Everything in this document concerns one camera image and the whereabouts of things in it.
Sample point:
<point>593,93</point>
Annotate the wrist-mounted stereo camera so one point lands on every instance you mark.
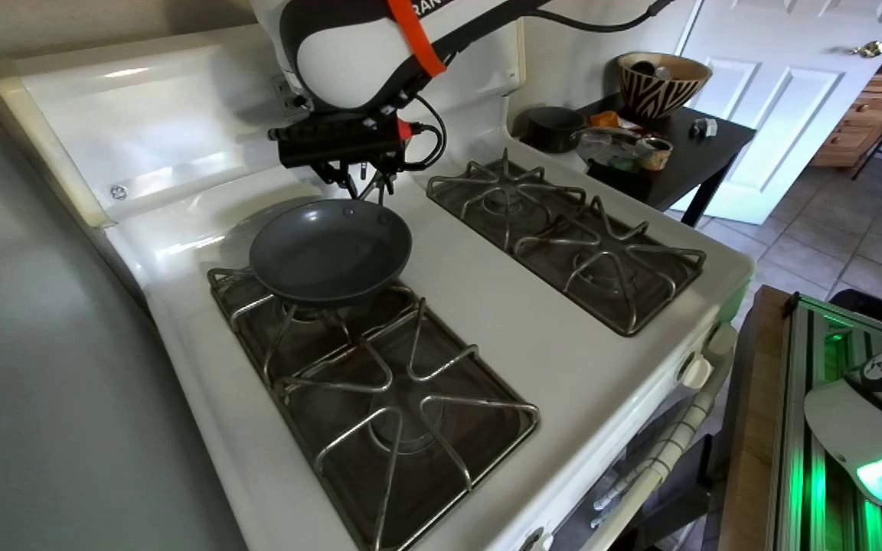
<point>336,137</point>

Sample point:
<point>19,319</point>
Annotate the white gas stove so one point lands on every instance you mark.
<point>523,336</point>

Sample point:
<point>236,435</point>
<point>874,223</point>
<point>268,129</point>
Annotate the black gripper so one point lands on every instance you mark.
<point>358,170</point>

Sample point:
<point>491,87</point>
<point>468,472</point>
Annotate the grey refrigerator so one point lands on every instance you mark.
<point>54,387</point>

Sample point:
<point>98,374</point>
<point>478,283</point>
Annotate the aluminium stand frame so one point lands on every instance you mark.
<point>798,461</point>

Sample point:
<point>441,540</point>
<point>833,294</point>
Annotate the small brown bowl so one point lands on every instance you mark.
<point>653,155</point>

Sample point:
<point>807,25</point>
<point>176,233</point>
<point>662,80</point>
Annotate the spare dark pan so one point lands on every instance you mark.
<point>552,129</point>

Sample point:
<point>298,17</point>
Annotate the dark grey frying pan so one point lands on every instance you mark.
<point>330,249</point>

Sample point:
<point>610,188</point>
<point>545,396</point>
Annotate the brown wooden furniture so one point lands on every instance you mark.
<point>872,111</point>

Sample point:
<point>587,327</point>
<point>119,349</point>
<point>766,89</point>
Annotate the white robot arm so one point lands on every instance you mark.
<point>358,63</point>

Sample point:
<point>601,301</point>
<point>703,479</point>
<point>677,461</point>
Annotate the small dark table item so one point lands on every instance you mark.
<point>703,129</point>

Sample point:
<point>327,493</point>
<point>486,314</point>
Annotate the wooden robot stand board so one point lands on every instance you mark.
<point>752,437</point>

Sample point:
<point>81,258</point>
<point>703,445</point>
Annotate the white panel door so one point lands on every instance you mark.
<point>766,122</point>

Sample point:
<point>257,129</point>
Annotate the small orange item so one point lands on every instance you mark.
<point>603,119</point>

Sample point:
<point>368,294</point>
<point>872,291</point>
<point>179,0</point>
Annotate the black plastic box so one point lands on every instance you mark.
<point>879,309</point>

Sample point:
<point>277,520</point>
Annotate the white stove knob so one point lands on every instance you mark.
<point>536,540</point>
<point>696,367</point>

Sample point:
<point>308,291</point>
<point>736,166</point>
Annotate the zigzag patterned bowl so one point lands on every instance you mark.
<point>659,87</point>

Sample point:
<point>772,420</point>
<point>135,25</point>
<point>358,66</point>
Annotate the black side table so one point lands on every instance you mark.
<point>696,162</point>

